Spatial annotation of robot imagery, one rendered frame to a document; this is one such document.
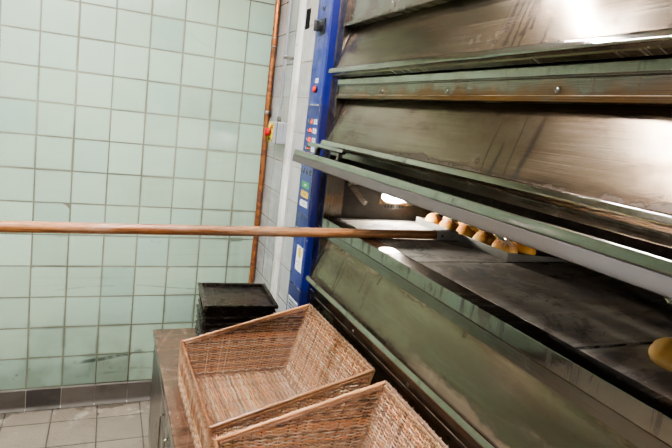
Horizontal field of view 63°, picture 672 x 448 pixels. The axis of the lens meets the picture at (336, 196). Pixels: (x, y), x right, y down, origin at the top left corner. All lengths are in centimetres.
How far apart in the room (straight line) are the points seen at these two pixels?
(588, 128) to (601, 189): 13
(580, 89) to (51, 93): 229
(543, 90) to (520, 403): 62
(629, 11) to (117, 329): 263
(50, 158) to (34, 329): 83
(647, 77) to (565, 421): 61
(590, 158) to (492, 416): 56
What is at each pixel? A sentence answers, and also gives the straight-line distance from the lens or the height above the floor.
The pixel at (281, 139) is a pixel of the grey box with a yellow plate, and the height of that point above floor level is 143.
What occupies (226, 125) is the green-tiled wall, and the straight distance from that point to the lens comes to 286.
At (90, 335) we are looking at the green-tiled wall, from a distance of 304.
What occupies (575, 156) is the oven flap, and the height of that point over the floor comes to 153.
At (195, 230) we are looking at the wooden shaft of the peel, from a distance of 161.
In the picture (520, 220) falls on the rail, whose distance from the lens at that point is 94.
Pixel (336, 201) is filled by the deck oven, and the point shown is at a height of 124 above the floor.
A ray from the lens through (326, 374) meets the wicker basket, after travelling 189.
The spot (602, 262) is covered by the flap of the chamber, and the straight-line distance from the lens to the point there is 82.
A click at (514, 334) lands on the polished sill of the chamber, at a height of 117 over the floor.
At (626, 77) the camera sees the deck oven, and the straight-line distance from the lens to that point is 103.
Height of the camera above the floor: 155
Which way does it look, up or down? 8 degrees down
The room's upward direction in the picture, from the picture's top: 7 degrees clockwise
